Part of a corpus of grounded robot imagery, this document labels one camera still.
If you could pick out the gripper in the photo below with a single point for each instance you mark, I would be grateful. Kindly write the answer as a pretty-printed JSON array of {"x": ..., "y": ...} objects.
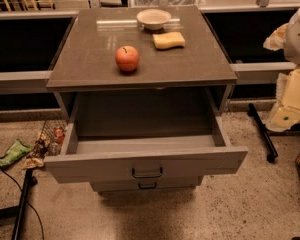
[{"x": 298, "y": 39}]

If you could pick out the grey top drawer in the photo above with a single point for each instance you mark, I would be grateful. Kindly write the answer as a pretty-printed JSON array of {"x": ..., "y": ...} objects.
[{"x": 145, "y": 136}]

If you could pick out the grey drawer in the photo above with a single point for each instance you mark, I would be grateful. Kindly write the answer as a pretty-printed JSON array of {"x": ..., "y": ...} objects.
[
  {"x": 145, "y": 136},
  {"x": 147, "y": 184}
]

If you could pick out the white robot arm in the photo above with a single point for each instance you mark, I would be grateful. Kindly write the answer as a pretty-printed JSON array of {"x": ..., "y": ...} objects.
[{"x": 287, "y": 38}]

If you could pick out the grey lower drawer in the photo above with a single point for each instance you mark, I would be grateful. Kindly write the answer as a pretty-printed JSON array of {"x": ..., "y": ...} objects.
[{"x": 147, "y": 184}]

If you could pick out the grey drawer cabinet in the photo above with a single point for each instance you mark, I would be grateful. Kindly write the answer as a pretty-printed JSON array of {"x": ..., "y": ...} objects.
[{"x": 87, "y": 59}]

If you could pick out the yellow sponge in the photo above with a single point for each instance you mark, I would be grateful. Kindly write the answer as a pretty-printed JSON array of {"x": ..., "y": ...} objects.
[{"x": 168, "y": 40}]

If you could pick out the white bowl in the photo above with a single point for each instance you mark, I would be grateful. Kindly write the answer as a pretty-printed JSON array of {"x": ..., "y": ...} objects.
[{"x": 153, "y": 19}]

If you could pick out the red apple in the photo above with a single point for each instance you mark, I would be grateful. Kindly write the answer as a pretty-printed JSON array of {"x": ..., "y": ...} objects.
[{"x": 127, "y": 58}]

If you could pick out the crumpled snack wrapper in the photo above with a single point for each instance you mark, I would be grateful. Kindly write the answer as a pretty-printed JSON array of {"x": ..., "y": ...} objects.
[{"x": 33, "y": 162}]

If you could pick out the black stand base left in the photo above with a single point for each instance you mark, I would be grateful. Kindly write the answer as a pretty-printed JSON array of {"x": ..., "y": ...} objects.
[{"x": 18, "y": 212}]

